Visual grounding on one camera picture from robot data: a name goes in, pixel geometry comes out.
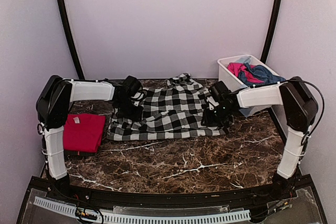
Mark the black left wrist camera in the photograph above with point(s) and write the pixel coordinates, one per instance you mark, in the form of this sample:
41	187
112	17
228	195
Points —
132	85

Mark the black front rail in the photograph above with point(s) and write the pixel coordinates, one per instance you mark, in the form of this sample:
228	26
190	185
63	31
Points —
249	197

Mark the pink garment in bin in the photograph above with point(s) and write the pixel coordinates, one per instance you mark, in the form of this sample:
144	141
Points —
237	68

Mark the left black frame post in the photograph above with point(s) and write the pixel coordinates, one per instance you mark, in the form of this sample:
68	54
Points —
70	39

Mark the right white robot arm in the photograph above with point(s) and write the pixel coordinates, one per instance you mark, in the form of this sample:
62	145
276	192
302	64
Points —
299	104

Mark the blue garment in bin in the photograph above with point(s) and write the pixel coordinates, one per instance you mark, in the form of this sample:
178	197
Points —
257	75

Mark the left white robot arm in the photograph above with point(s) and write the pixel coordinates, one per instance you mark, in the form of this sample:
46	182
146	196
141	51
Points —
53	104

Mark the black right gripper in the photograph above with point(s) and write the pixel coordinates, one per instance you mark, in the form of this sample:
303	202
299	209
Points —
209	120

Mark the right black frame post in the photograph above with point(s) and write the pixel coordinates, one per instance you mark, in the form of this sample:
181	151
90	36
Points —
271	30

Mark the black white plaid shirt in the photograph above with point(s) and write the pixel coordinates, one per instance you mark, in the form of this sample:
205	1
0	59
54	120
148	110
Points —
172	112

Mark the folded red t-shirt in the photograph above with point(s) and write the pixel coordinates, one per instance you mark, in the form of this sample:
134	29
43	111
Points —
83	132

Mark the white plastic laundry bin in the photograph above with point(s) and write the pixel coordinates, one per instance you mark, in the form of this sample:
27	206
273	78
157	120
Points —
231	75

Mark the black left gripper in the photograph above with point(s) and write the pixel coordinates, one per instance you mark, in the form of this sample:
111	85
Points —
135	116

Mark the black frame post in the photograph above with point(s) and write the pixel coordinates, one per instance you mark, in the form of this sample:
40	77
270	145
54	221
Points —
70	39
271	30

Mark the white slotted cable duct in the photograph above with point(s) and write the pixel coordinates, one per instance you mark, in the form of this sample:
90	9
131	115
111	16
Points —
70	210

